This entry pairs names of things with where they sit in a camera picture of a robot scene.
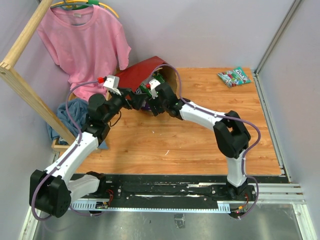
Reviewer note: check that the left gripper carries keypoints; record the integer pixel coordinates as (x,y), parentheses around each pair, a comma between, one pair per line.
(137,99)

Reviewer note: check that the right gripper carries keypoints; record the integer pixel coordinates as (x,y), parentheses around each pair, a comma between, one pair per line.
(155,110)

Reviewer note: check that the red paper bag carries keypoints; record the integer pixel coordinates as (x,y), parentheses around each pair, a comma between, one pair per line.
(134,75)

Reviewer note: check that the teal candy packet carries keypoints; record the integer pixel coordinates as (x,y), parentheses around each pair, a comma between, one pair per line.
(235,77)

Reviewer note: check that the green candy packet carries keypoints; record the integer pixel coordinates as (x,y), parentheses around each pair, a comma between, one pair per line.
(148,86)

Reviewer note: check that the purple candy packet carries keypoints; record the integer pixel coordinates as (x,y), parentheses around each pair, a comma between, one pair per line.
(145,105)

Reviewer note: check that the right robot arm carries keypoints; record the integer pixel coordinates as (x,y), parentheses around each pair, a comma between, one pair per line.
(232,137)

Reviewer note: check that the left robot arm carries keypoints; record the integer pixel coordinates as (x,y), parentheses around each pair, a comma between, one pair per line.
(72,150)

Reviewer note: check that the blue cloth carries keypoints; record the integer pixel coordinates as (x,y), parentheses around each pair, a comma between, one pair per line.
(80,116)

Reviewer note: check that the pink t-shirt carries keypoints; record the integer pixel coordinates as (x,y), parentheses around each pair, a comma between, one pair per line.
(87,44)

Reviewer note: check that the yellow green hanger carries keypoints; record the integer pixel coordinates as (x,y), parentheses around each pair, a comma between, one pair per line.
(70,5)

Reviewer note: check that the wooden clothes rack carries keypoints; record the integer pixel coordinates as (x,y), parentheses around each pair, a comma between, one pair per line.
(22,130)

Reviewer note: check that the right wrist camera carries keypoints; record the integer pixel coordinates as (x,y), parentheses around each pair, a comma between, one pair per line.
(152,90)

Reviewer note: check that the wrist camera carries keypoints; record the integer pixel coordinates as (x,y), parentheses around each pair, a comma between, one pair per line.
(152,90)
(111,84)

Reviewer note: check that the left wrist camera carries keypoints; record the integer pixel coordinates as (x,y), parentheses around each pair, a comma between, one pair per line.
(111,84)

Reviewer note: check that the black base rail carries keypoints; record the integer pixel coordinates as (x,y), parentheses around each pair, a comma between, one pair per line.
(186,193)

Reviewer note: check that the aluminium frame post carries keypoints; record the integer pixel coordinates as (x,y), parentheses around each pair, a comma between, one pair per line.
(293,9)

